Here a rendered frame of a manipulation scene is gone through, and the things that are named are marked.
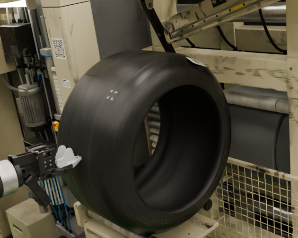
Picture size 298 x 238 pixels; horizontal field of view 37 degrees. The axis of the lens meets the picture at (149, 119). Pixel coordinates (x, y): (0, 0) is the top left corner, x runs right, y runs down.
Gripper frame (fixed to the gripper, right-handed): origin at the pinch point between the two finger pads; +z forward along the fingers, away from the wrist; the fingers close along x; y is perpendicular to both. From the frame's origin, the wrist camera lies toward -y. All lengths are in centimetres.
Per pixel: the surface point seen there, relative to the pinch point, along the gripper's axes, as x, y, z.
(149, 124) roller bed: 38, -11, 63
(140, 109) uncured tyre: -12.6, 14.2, 14.5
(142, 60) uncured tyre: -5.1, 26.4, 22.9
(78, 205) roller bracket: 26.2, -28.7, 14.4
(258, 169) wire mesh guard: -18, -19, 65
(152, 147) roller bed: 40, -23, 65
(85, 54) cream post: 28.3, 25.9, 25.6
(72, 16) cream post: 28, 40, 22
